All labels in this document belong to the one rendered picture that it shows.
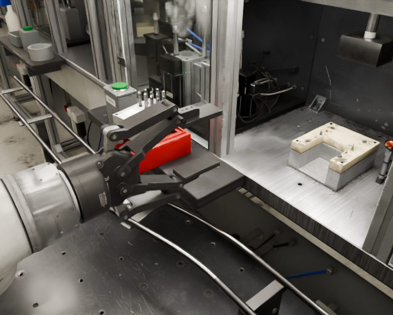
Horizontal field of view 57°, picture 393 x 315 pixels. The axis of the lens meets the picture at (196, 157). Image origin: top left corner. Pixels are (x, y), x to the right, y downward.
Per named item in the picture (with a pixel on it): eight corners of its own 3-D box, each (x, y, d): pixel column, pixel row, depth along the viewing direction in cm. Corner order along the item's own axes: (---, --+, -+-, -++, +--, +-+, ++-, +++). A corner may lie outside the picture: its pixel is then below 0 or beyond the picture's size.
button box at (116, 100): (107, 124, 102) (102, 85, 96) (132, 117, 106) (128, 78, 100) (121, 135, 97) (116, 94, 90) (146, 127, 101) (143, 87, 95)
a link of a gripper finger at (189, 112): (162, 122, 48) (161, 101, 46) (192, 111, 50) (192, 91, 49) (169, 126, 47) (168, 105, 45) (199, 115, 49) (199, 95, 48)
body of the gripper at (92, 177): (86, 239, 42) (153, 207, 47) (73, 181, 38) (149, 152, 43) (62, 206, 47) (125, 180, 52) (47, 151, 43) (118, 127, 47)
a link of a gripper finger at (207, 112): (170, 121, 50) (170, 116, 49) (209, 107, 53) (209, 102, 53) (183, 129, 48) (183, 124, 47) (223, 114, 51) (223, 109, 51)
